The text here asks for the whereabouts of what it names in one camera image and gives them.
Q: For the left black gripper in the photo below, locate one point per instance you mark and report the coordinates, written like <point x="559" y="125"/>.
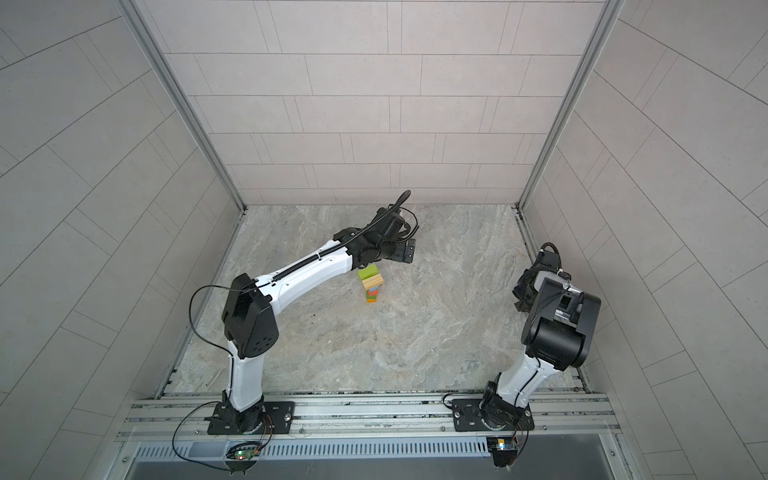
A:
<point x="401" y="248"/>

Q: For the lime green wood block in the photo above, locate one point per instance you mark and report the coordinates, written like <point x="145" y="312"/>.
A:
<point x="369" y="271"/>

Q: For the left green circuit board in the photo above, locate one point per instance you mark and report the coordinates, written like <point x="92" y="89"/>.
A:
<point x="241" y="457"/>

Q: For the natural tan wood block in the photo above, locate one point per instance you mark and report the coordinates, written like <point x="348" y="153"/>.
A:
<point x="373" y="282"/>

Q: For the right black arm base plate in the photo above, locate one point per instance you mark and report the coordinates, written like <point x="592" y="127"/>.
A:
<point x="469" y="416"/>

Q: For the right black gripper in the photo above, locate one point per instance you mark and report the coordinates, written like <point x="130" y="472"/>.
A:
<point x="523" y="289"/>

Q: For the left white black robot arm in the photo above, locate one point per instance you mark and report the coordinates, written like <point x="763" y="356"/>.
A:
<point x="253" y="303"/>

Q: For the aluminium mounting rail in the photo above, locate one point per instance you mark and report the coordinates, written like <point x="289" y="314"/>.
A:
<point x="355" y="415"/>

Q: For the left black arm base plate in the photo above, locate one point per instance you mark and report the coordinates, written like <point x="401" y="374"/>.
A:
<point x="276" y="417"/>

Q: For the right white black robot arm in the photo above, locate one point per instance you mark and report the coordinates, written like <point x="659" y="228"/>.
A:
<point x="557" y="335"/>

